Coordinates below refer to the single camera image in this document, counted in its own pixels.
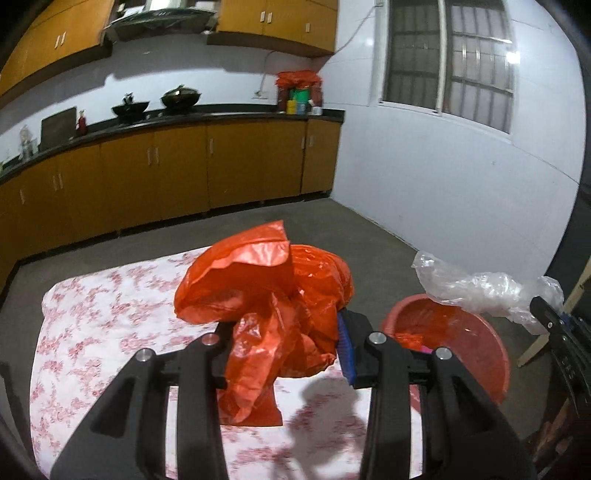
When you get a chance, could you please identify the black wok with lid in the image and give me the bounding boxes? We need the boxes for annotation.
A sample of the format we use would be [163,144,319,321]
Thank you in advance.
[160,84,203,111]

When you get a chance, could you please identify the clear plastic bag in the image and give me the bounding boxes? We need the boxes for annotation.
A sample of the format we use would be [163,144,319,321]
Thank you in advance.
[412,250,565,336]

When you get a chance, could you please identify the glass jar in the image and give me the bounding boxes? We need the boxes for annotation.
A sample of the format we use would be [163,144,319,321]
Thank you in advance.
[18,126,37,160]

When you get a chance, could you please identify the dark cutting board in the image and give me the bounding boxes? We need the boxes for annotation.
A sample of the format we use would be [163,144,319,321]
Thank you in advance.
[39,106,78,149]

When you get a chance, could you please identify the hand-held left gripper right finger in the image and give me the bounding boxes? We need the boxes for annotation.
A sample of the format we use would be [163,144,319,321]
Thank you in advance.
[337,309,539,480]

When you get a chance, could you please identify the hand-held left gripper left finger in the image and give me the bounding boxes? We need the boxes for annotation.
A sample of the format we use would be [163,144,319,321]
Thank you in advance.
[50,320,236,480]

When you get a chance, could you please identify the white power cable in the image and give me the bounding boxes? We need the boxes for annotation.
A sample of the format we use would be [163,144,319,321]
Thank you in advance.
[259,2,377,95]

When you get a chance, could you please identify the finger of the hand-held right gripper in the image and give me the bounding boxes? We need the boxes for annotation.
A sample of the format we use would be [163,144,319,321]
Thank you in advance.
[549,323,591,408]
[529,296,575,334]

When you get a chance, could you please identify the range hood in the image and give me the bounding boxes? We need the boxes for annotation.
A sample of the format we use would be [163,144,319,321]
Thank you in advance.
[104,0,218,42]

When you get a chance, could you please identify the black kitchen countertop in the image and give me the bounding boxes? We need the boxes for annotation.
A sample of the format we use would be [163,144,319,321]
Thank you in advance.
[0,108,346,183]

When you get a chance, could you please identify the barred window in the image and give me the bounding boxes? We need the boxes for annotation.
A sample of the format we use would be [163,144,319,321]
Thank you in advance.
[379,0,516,137]

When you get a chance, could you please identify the wooden frame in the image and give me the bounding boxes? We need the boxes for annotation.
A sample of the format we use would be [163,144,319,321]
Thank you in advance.
[516,258,591,368]

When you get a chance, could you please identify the wooden lower kitchen cabinets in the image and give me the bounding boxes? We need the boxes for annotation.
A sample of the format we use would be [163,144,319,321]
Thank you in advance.
[0,117,342,278]

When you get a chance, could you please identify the orange bag on boxes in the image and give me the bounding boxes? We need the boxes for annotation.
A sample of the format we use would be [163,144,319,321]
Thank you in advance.
[276,70,323,112]

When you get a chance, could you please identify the red plastic basket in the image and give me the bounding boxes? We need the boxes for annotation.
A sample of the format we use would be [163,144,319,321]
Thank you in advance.
[379,294,512,414]

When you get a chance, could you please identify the floral tablecloth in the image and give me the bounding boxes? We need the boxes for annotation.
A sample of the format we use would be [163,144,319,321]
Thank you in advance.
[30,244,424,480]

